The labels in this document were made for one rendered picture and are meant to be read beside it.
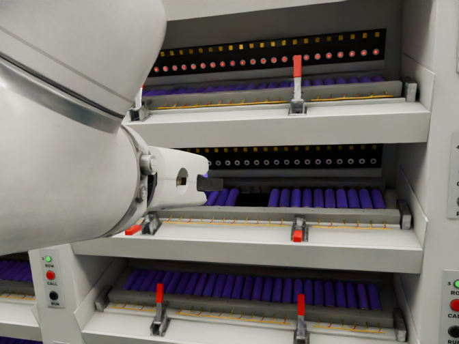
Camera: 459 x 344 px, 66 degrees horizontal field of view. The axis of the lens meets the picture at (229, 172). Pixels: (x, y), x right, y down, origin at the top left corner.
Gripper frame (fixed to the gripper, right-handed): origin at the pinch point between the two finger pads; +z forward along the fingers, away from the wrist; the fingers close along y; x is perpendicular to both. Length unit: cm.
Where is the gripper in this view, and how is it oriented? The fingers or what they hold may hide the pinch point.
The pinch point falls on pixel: (182, 186)
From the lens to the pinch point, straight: 41.5
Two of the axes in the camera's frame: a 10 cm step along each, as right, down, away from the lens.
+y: -9.7, 0.1, 2.3
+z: 2.3, 0.8, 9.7
